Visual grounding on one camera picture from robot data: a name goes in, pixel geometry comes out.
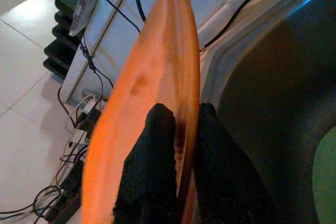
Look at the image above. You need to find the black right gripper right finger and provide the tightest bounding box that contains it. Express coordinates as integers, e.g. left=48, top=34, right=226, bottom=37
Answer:
left=193, top=102, right=278, bottom=224

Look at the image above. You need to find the thin black cable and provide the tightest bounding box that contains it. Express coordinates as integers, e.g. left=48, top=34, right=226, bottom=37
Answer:
left=101, top=0, right=142, bottom=33

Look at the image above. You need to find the black looped cable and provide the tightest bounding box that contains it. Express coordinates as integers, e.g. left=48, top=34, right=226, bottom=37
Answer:
left=0, top=185, right=65, bottom=222

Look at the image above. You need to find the steel kitchen sink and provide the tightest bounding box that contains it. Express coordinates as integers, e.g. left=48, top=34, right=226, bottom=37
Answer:
left=199, top=0, right=336, bottom=224

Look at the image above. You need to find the white plug adapter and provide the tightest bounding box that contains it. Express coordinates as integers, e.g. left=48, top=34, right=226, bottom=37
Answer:
left=78, top=95, right=99, bottom=114

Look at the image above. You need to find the white router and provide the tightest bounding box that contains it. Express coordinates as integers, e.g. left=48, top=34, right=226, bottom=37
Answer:
left=68, top=0, right=103, bottom=37

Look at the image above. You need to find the black stepped stand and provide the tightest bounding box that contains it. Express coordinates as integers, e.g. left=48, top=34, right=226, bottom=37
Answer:
left=43, top=0, right=87, bottom=80

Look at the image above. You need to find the white power strip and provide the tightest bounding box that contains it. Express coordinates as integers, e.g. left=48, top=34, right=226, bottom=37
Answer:
left=61, top=128, right=89, bottom=177

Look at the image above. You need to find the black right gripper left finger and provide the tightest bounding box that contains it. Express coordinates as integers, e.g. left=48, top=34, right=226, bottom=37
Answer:
left=112, top=102, right=182, bottom=224

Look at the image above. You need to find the orange plate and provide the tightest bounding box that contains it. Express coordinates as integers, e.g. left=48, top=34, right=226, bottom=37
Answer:
left=81, top=0, right=202, bottom=224

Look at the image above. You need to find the black cable with knot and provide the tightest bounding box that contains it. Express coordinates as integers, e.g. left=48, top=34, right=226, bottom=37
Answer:
left=78, top=35, right=115, bottom=88

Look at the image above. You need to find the black cable along backsplash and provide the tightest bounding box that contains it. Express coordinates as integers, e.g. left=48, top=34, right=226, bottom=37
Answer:
left=203, top=0, right=296, bottom=49

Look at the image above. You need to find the pale green dish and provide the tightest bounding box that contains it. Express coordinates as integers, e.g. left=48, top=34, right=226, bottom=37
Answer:
left=311, top=125, right=336, bottom=224

